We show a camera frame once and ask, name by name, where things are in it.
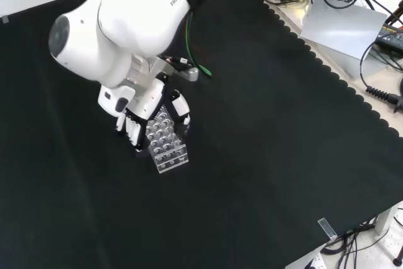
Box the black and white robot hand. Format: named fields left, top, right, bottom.
left=114, top=72, right=192, bottom=154

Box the clear plastic test tube rack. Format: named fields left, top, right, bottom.
left=145, top=105, right=190, bottom=175

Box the black bench cloth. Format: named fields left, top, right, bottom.
left=0, top=0, right=403, bottom=269

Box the pale board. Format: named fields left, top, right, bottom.
left=300, top=0, right=389, bottom=61

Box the clear tape strip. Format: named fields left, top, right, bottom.
left=317, top=217, right=338, bottom=241

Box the black power adapter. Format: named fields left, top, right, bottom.
left=373, top=24, right=403, bottom=52

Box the white bench leg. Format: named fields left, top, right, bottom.
left=373, top=207, right=395, bottom=236

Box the black tripod leg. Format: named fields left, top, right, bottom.
left=387, top=215, right=403, bottom=265

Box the white wrist camera shell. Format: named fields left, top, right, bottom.
left=97, top=85, right=135, bottom=116

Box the grey metal wrist bracket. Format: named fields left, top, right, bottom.
left=171, top=66, right=200, bottom=82

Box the green cable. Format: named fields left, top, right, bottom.
left=184, top=10, right=213, bottom=79

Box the black cable with ribbed plug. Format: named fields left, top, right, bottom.
left=360, top=41, right=403, bottom=114

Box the black cable bundle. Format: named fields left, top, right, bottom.
left=320, top=222, right=392, bottom=269

